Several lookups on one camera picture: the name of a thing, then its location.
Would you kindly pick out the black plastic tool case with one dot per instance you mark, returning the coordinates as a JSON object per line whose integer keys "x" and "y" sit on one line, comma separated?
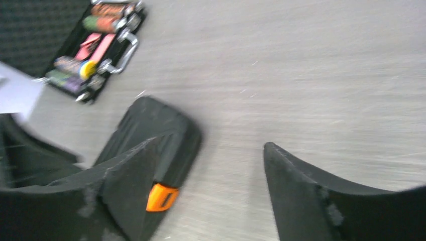
{"x": 178, "y": 139}

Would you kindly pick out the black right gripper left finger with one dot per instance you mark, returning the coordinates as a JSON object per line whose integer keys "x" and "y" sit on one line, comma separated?
{"x": 105, "y": 202}

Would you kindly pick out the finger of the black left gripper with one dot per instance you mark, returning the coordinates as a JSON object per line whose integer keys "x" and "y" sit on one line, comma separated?
{"x": 28, "y": 161}

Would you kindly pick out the black aluminium poker chip case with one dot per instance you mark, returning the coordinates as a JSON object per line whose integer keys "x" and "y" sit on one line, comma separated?
{"x": 41, "y": 39}

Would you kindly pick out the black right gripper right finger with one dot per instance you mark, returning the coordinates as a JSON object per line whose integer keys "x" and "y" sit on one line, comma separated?
{"x": 310, "y": 203}

